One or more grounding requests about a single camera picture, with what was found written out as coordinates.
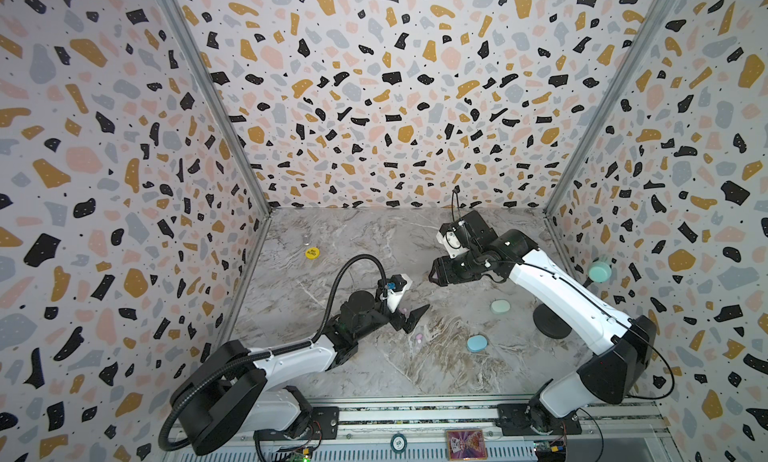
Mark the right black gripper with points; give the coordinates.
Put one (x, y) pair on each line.
(455, 270)

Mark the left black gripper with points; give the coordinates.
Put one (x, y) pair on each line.
(401, 323)

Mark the mint green charging case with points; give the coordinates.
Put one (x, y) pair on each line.
(499, 307)

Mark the blue charging case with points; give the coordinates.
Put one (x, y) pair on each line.
(477, 343)

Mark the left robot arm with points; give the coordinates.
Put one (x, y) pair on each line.
(237, 388)

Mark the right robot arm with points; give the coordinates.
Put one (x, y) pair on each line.
(621, 346)

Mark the round white badge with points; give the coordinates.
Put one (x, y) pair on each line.
(398, 443)

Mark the pink square tag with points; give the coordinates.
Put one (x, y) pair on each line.
(466, 445)

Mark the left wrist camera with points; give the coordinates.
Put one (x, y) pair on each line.
(395, 288)

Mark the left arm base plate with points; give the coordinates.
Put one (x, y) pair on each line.
(322, 423)

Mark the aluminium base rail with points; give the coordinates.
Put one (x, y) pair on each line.
(633, 431)

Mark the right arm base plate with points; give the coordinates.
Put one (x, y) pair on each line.
(519, 419)

